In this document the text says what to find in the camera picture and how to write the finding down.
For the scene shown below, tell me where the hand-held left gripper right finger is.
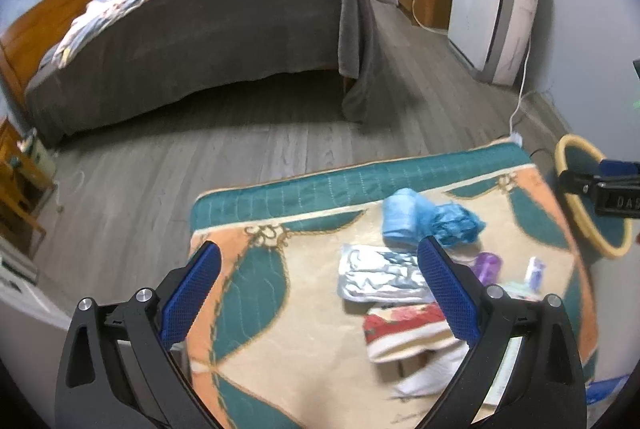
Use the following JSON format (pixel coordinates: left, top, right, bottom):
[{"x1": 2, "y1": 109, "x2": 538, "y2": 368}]
[{"x1": 417, "y1": 236, "x2": 587, "y2": 429}]

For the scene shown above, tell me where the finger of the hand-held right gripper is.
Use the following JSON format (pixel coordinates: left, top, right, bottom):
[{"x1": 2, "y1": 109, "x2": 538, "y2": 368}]
[
  {"x1": 557, "y1": 170, "x2": 606, "y2": 200},
  {"x1": 599, "y1": 160, "x2": 640, "y2": 180}
]

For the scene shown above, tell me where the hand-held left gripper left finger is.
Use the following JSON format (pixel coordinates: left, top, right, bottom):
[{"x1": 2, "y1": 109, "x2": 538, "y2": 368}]
[{"x1": 55, "y1": 240, "x2": 223, "y2": 429}]

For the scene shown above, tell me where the yellow rimmed trash bin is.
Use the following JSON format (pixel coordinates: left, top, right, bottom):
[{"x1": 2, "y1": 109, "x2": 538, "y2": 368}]
[{"x1": 554, "y1": 134, "x2": 633, "y2": 260}]

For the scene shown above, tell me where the silver foil pack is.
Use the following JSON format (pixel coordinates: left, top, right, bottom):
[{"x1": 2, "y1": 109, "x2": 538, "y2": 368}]
[{"x1": 338, "y1": 243, "x2": 435, "y2": 305}]

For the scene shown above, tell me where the purple small bottle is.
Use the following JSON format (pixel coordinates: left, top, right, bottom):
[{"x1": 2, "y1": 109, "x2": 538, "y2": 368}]
[{"x1": 472, "y1": 253, "x2": 502, "y2": 286}]

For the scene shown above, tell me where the crumpled blue shoe cover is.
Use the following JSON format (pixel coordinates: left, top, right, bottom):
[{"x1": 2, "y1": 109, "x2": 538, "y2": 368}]
[{"x1": 422, "y1": 203, "x2": 487, "y2": 250}]

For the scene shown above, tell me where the teal orange patterned mat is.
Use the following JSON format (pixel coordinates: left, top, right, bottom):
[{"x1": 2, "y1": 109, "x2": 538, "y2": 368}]
[{"x1": 187, "y1": 140, "x2": 601, "y2": 429}]

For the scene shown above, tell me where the crumpled white paper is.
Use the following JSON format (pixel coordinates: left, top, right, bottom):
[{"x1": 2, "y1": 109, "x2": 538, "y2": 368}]
[{"x1": 390, "y1": 344, "x2": 468, "y2": 402}]

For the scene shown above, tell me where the small white tube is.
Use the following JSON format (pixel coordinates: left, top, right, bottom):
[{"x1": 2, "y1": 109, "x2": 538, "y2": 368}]
[{"x1": 525, "y1": 256, "x2": 546, "y2": 290}]

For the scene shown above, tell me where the light blue shoe cover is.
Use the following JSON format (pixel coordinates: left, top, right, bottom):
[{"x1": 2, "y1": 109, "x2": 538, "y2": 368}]
[{"x1": 382, "y1": 189, "x2": 426, "y2": 246}]

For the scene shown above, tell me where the blue white plastic bag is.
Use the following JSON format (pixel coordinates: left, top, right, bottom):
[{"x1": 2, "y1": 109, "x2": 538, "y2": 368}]
[{"x1": 585, "y1": 376, "x2": 631, "y2": 410}]

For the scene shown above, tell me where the pale green container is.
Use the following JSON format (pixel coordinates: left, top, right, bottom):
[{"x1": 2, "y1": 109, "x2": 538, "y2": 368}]
[{"x1": 25, "y1": 139, "x2": 57, "y2": 180}]

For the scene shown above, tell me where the wooden nightstand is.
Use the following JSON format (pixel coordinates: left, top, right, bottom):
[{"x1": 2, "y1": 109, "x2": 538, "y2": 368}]
[{"x1": 0, "y1": 116, "x2": 58, "y2": 255}]

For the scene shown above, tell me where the white air purifier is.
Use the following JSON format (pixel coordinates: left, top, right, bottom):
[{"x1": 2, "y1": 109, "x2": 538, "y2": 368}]
[{"x1": 447, "y1": 0, "x2": 542, "y2": 86}]

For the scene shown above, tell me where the bed with grey blanket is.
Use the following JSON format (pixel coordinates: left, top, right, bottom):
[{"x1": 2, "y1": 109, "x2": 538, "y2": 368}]
[{"x1": 24, "y1": 0, "x2": 388, "y2": 147}]

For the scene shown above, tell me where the wooden bed headboard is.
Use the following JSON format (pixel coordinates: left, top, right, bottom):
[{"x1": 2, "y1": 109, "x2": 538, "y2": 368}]
[{"x1": 0, "y1": 0, "x2": 135, "y2": 110}]

